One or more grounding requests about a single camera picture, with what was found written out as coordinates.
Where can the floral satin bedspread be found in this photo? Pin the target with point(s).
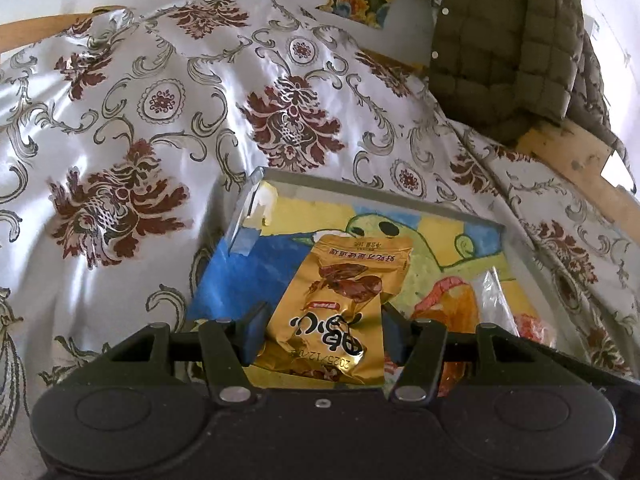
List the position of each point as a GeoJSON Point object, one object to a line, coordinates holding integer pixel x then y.
{"type": "Point", "coordinates": [125, 143]}

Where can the wooden bed frame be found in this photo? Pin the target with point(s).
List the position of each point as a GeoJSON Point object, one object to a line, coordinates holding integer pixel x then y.
{"type": "Point", "coordinates": [580, 157]}

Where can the olive puffer jacket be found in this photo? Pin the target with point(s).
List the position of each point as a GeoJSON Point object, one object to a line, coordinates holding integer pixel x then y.
{"type": "Point", "coordinates": [501, 66]}

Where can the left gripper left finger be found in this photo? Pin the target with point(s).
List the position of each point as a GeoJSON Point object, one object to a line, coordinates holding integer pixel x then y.
{"type": "Point", "coordinates": [228, 346]}

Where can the gold foil snack bag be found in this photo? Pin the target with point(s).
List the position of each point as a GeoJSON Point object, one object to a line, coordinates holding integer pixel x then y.
{"type": "Point", "coordinates": [328, 323]}

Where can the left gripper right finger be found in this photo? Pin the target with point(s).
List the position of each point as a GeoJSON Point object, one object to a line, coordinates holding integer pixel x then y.
{"type": "Point", "coordinates": [418, 347]}

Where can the rice cracker snack pack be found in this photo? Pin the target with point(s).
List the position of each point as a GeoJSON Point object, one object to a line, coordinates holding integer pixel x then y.
{"type": "Point", "coordinates": [503, 303]}

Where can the orange dried fruit bag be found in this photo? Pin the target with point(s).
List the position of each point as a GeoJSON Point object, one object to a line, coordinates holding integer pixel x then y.
{"type": "Point", "coordinates": [452, 302]}

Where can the grey tray with painting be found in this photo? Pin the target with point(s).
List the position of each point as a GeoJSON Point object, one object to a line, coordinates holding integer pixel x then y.
{"type": "Point", "coordinates": [278, 218]}

